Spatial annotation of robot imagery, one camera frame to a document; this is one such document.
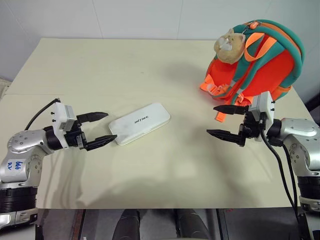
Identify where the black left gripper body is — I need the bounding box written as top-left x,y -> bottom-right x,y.
63,120 -> 89,151

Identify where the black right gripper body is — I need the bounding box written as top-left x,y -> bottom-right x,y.
238,106 -> 267,141

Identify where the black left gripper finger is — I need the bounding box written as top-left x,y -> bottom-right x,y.
76,111 -> 110,126
85,134 -> 118,152

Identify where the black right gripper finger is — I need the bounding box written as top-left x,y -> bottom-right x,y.
206,128 -> 245,148
213,104 -> 248,116

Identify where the white rectangular pencil case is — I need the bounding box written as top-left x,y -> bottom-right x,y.
108,101 -> 172,147

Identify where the orange and teal backpack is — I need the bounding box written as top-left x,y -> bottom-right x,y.
199,19 -> 307,123

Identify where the beige plush animal toy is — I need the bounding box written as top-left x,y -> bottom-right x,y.
214,27 -> 247,64

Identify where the dark rounded shape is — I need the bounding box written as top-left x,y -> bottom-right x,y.
175,208 -> 210,240
116,208 -> 141,240

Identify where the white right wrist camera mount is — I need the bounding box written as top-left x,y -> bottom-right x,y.
249,91 -> 276,131

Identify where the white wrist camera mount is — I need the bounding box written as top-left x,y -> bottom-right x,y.
50,102 -> 77,137
249,91 -> 276,131

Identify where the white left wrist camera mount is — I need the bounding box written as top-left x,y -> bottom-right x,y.
50,102 -> 77,137

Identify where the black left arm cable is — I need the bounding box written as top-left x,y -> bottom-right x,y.
24,98 -> 62,131

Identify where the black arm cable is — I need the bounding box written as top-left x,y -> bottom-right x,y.
24,98 -> 62,131
259,119 -> 302,222

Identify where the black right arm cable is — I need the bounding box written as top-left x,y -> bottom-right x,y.
259,119 -> 302,222

